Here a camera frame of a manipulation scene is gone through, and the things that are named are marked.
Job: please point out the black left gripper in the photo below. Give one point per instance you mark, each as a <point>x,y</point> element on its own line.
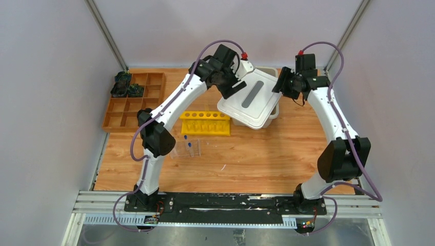
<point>232,89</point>

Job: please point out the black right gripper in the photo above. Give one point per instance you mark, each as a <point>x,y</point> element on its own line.
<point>281,85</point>

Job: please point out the white plastic bin lid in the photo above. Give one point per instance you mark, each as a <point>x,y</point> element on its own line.
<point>249,98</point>

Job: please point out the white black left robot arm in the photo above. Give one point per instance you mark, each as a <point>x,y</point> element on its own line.
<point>155,126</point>

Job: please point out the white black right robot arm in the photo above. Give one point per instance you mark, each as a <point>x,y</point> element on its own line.
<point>346,152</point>

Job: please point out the translucent grey plastic bin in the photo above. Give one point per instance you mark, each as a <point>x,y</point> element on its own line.
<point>272,112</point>

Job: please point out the yellow test tube rack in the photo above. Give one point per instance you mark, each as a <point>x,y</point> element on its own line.
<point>207,123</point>

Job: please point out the clear plastic well plate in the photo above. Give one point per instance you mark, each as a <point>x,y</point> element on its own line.
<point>181,150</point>

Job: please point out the dark rolled cloth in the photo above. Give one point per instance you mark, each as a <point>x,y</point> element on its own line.
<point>123,90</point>
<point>123,76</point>

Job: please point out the wooden compartment organizer tray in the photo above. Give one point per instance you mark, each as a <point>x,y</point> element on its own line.
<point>121,112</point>

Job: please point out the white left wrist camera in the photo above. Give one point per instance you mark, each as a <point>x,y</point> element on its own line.
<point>243,66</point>

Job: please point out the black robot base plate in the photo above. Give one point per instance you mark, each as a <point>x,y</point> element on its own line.
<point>225,208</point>

